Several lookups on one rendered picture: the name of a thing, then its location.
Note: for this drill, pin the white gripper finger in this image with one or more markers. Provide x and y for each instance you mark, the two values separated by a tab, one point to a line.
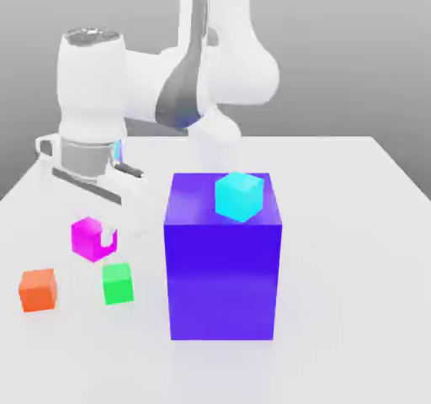
107	237

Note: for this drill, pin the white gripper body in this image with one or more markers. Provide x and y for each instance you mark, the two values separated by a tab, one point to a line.
131	205

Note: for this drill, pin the small magenta cube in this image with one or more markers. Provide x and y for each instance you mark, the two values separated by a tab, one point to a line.
84	239

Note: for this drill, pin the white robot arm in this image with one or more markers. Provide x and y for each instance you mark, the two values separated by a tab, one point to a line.
91	84

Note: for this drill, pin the small green cube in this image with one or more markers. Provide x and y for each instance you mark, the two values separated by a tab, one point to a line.
118	284

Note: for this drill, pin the small orange cube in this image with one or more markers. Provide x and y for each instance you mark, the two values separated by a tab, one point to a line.
37	291

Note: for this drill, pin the small cyan cube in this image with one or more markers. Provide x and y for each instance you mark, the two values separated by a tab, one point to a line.
239	197

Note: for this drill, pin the large purple box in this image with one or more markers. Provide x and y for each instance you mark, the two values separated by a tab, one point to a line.
222	282

